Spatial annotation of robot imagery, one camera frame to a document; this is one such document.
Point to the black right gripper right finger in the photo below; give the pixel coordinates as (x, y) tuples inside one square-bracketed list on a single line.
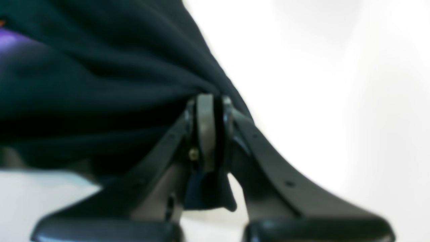
[(282, 204)]

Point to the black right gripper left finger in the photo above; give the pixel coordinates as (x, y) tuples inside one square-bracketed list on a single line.
[(145, 205)]

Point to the black t-shirt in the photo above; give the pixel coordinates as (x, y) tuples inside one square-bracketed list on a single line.
[(99, 79)]

